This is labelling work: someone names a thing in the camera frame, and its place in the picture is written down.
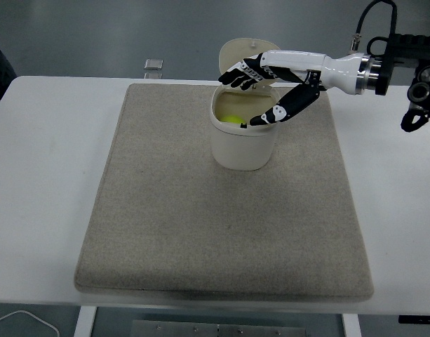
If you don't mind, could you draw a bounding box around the beige fabric mat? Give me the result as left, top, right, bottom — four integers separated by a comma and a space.
73, 82, 375, 302

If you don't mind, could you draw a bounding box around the white cable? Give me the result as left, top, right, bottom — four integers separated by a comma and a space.
0, 310, 60, 337

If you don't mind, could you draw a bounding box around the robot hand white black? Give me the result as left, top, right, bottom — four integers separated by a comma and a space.
217, 50, 363, 126

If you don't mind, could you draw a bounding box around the white table leg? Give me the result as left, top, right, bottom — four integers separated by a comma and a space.
342, 312, 362, 337
74, 305, 97, 337

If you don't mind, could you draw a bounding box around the cream lidded bin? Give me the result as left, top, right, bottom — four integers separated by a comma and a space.
210, 37, 283, 172

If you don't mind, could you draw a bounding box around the grey metal plate with screws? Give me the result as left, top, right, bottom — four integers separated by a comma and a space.
130, 319, 309, 337

